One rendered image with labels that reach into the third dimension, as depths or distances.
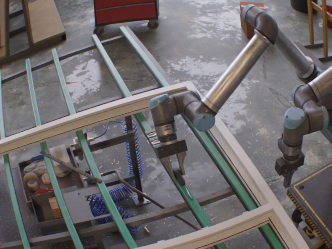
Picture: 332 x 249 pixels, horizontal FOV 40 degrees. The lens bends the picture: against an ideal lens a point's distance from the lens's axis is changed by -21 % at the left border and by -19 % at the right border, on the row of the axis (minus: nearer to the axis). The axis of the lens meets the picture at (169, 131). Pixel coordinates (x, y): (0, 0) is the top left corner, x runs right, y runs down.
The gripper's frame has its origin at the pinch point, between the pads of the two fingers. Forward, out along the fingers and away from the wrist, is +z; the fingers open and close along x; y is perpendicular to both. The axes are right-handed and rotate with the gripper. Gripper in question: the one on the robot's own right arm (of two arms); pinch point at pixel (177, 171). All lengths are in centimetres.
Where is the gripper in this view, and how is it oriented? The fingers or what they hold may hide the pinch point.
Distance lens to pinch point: 249.3
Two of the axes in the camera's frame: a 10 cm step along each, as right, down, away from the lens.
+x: 9.3, -2.7, 2.5
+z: 2.5, 9.6, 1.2
